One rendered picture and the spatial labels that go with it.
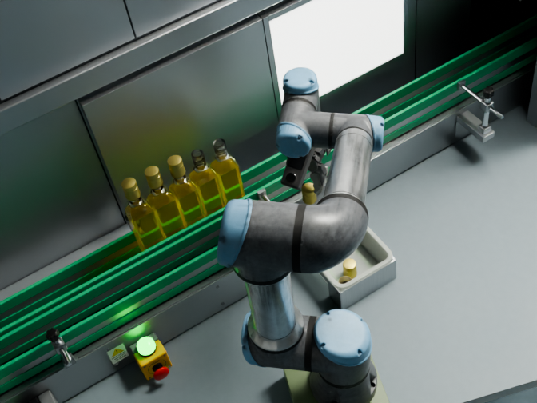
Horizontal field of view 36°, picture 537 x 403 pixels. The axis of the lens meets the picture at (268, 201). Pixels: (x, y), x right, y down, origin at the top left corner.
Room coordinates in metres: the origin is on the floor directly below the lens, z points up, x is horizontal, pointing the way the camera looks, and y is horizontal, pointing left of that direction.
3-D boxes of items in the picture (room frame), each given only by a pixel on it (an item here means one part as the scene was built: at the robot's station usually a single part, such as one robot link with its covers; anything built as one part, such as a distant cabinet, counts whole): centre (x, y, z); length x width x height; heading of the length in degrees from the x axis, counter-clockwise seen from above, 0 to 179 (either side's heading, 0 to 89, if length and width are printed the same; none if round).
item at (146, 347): (1.06, 0.35, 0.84); 0.05 x 0.05 x 0.03
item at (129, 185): (1.29, 0.30, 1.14); 0.04 x 0.04 x 0.04
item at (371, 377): (0.88, -0.09, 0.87); 0.15 x 0.15 x 0.10
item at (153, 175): (1.31, 0.25, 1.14); 0.04 x 0.04 x 0.04
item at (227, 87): (1.59, -0.04, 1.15); 0.90 x 0.03 x 0.34; 113
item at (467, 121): (1.54, -0.61, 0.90); 0.17 x 0.05 x 0.23; 23
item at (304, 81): (1.32, -0.11, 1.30); 0.09 x 0.08 x 0.11; 163
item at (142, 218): (1.29, 0.30, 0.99); 0.06 x 0.06 x 0.21; 24
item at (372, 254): (1.25, -0.16, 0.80); 0.22 x 0.17 x 0.09; 23
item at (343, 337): (0.88, -0.09, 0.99); 0.13 x 0.12 x 0.14; 73
